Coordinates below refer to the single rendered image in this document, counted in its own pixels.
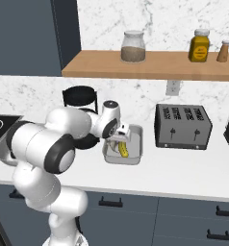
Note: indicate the brown shaker with white cap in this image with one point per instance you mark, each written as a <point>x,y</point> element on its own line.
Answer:
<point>223,53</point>

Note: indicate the yellow jar with white lid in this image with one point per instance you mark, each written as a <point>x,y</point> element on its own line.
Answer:
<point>199,46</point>

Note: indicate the black hob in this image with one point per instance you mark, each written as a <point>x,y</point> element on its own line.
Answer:
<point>1,126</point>

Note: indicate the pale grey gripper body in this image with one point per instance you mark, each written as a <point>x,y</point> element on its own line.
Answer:
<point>119,138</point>

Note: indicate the white wall outlet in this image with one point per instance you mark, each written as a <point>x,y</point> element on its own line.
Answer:
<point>173,88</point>

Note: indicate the glass jar with brown contents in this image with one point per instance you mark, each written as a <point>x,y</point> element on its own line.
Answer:
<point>133,48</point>

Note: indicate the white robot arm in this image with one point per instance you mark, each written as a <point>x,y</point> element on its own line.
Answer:
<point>39,144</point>

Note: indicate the dark blue wall cupboard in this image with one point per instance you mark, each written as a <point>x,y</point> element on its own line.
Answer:
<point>26,35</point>

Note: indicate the black and grey toaster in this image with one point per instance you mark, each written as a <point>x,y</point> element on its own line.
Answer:
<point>180,126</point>

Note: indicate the wooden wall shelf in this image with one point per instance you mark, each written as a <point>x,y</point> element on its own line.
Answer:
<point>158,68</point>

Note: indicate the dark blue cupboard door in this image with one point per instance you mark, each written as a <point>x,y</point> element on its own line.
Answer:
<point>10,217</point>

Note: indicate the grey tupperware tray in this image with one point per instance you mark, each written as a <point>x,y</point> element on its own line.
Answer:
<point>134,144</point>

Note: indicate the yellow banana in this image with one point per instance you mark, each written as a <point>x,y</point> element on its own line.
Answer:
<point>123,150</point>

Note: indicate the dark blue wide drawer front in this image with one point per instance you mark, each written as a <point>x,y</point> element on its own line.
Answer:
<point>126,224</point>

